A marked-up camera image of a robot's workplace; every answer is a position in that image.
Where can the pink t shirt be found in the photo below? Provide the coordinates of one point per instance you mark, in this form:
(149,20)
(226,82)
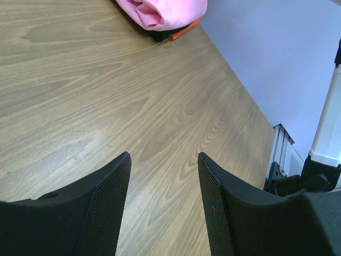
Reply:
(161,15)

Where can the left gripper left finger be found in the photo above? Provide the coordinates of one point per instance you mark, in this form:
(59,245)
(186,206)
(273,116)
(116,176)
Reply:
(82,218)

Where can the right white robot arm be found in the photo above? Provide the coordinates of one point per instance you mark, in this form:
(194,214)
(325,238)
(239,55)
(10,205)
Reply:
(321,169)

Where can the aluminium frame rail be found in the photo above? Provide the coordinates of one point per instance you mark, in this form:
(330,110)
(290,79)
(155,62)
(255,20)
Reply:
(284,163)

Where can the black folded t shirt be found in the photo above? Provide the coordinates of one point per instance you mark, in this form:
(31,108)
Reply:
(160,36)

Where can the orange folded t shirt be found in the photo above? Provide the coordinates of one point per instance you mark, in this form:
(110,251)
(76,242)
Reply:
(183,31)

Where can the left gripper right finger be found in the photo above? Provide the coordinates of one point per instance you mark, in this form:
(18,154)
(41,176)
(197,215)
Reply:
(244,220)

